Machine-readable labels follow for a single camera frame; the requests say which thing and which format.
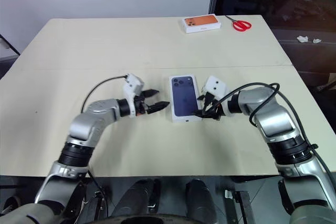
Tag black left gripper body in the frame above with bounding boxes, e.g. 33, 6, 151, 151
133, 91, 148, 116

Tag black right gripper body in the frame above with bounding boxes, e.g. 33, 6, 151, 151
203, 91, 224, 120

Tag white lid blue phone print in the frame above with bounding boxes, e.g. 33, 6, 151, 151
168, 74, 204, 124

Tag white box orange phone print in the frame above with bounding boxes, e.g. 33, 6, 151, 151
181, 14, 222, 35

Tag dark rounded shape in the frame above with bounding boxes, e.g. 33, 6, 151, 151
185, 178, 219, 220
117, 178, 162, 215

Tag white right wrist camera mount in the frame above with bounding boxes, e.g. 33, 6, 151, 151
201, 75, 232, 118

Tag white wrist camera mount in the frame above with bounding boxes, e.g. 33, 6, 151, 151
122, 73, 145, 118
201, 75, 232, 118

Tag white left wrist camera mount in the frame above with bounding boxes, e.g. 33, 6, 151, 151
122, 73, 145, 118

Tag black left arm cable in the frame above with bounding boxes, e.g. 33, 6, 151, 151
80, 75, 128, 114

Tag red handled scissors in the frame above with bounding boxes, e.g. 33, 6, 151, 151
224, 14, 253, 32

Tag black metal bracket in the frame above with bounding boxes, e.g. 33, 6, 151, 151
224, 189, 253, 224

